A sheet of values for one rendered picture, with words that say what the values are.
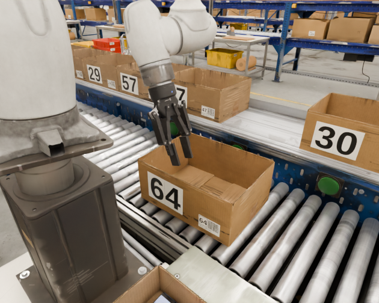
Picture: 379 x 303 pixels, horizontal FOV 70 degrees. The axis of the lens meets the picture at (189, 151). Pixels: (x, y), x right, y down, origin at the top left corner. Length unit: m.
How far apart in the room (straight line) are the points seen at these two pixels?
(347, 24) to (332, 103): 4.08
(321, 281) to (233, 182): 0.47
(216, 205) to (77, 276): 0.40
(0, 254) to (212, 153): 1.57
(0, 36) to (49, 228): 0.33
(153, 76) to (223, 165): 0.52
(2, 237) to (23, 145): 1.81
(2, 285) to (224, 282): 0.59
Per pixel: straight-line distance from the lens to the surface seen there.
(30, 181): 0.60
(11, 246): 2.21
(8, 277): 0.95
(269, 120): 1.42
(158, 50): 0.74
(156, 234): 0.94
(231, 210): 0.78
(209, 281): 0.81
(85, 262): 0.70
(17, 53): 0.48
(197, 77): 1.72
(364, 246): 1.03
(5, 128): 0.53
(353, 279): 0.92
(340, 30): 5.45
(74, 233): 0.63
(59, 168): 0.59
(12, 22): 0.48
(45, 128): 0.51
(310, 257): 0.93
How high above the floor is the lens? 1.41
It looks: 29 degrees down
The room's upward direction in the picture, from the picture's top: straight up
